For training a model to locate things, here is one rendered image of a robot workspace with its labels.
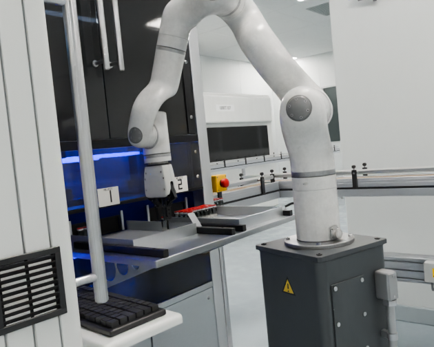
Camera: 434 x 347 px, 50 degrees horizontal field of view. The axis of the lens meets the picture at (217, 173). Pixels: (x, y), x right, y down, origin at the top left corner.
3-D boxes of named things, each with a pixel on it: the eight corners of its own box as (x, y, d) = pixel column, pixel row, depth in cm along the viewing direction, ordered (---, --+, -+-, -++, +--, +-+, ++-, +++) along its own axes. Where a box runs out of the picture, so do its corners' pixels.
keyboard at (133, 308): (20, 304, 117) (18, 295, 117) (71, 288, 127) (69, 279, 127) (110, 338, 89) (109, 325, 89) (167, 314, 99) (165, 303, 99)
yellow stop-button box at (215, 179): (204, 193, 202) (202, 176, 202) (215, 190, 208) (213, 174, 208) (218, 192, 198) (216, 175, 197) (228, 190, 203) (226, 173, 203)
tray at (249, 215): (165, 226, 170) (164, 217, 170) (211, 214, 190) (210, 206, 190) (240, 230, 148) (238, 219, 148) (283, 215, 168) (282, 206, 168)
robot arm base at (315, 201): (369, 239, 127) (364, 171, 126) (319, 253, 117) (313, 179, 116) (318, 232, 143) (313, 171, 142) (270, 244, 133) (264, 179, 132)
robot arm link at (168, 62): (164, 45, 129) (145, 151, 134) (190, 54, 144) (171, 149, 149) (138, 39, 132) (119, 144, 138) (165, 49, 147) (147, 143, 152)
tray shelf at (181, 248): (52, 255, 147) (51, 248, 147) (199, 216, 201) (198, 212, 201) (156, 268, 117) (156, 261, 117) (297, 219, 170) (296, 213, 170)
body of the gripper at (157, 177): (138, 163, 147) (142, 198, 147) (160, 160, 140) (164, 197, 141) (155, 161, 152) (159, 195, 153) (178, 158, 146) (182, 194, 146)
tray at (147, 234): (65, 245, 151) (63, 234, 151) (127, 229, 171) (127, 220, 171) (134, 252, 129) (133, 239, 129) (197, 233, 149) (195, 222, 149)
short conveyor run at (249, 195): (199, 220, 203) (195, 184, 202) (174, 219, 213) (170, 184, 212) (282, 197, 256) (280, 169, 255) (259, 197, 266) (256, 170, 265)
